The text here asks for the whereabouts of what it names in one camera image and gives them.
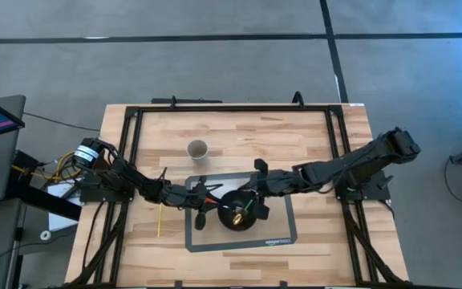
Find thin black floor cable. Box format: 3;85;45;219
22;112;101;132

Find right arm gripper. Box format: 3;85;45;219
238;157;277;222

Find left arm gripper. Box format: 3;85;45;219
192;175;233;232

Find thin yellow strip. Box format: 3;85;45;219
156;204;164;238

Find black aluminium table frame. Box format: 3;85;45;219
68;102;415;289

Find silicone baking mat black border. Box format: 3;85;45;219
184;171;299;254

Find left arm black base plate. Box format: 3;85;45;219
79;176;136;203

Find gold spoon green handle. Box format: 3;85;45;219
232;199;255;226

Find yellow cable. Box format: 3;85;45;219
11;149;84;182

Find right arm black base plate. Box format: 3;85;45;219
334;169;391;202

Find black bowl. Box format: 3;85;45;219
217;189;258;233

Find grey paper cup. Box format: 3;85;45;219
186;138;209;162

